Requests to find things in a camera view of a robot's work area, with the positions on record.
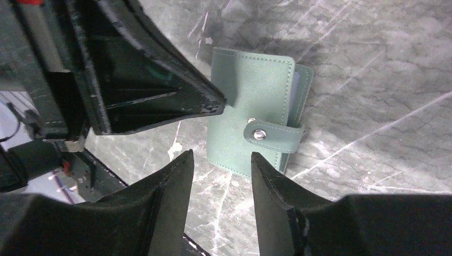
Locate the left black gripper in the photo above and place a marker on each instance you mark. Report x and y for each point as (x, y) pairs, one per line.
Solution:
(44, 53)

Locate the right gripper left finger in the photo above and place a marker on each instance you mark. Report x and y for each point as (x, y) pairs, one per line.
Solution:
(33, 224)

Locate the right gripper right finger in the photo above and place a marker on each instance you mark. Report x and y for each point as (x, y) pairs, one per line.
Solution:
(291, 220)

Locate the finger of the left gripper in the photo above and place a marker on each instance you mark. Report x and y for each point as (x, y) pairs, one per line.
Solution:
(136, 79)

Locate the green card holder wallet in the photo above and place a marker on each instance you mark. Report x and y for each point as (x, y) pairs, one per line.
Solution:
(265, 95)

